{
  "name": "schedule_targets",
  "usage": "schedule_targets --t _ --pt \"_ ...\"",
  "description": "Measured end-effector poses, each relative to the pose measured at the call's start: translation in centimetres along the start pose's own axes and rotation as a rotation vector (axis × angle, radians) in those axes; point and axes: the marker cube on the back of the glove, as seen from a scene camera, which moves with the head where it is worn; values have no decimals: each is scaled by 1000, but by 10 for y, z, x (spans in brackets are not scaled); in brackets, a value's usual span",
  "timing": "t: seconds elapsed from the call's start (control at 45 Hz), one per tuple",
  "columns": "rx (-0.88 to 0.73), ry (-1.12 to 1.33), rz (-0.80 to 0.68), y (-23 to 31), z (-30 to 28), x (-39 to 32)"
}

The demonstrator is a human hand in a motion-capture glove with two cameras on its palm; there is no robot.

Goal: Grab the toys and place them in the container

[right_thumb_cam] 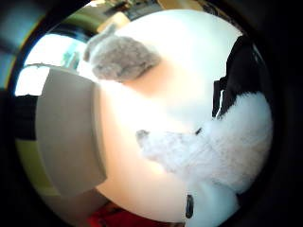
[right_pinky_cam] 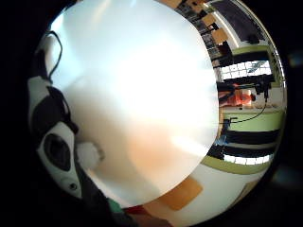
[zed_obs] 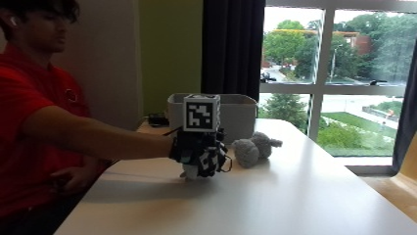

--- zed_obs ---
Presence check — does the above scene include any dark curtain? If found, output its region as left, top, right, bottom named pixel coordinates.
left=390, top=38, right=417, bottom=173
left=199, top=0, right=267, bottom=103

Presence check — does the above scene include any white cube with black markers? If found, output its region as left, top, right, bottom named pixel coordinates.
left=181, top=93, right=221, bottom=133

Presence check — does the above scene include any the person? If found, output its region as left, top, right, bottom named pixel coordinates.
left=0, top=0, right=114, bottom=235

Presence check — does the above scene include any grey storage bin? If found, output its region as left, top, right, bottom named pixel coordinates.
left=166, top=92, right=259, bottom=145

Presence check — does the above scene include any thin black glove cable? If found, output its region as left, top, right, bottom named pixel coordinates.
left=161, top=126, right=182, bottom=137

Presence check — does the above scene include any small black device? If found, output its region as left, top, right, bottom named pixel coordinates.
left=146, top=113, right=170, bottom=127

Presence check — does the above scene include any white window frame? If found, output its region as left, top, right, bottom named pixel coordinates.
left=258, top=0, right=417, bottom=175

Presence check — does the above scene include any grey plush toy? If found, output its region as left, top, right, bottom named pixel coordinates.
left=230, top=131, right=283, bottom=169

